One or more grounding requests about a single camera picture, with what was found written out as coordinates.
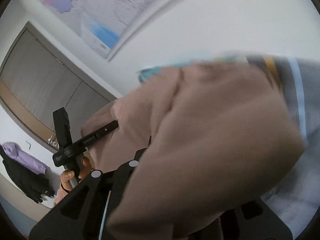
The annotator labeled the pink jacket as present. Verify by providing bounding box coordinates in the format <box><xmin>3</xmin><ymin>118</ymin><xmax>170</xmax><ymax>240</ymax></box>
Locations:
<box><xmin>81</xmin><ymin>62</ymin><xmax>307</xmax><ymax>240</ymax></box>

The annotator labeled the person left hand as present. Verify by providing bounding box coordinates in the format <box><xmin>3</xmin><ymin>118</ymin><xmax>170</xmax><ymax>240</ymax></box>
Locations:
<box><xmin>60</xmin><ymin>157</ymin><xmax>92</xmax><ymax>192</ymax></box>

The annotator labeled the purple hanging garment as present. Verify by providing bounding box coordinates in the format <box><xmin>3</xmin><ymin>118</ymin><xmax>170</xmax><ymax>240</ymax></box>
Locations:
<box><xmin>2</xmin><ymin>142</ymin><xmax>47</xmax><ymax>175</ymax></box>

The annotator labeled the black hanging garment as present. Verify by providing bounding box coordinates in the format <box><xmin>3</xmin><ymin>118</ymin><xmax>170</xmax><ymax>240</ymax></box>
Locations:
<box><xmin>1</xmin><ymin>146</ymin><xmax>55</xmax><ymax>204</ymax></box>

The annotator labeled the teal grey bed sheet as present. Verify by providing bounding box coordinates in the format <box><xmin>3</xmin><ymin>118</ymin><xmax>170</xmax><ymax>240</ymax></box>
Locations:
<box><xmin>135</xmin><ymin>51</ymin><xmax>320</xmax><ymax>240</ymax></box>

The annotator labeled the grey wooden door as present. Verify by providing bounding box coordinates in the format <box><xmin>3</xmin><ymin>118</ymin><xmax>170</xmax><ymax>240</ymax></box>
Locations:
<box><xmin>1</xmin><ymin>22</ymin><xmax>115</xmax><ymax>152</ymax></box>

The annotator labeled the colourful wall map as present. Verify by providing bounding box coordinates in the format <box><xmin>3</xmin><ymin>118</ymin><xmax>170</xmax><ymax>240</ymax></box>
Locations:
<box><xmin>27</xmin><ymin>0</ymin><xmax>201</xmax><ymax>62</ymax></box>

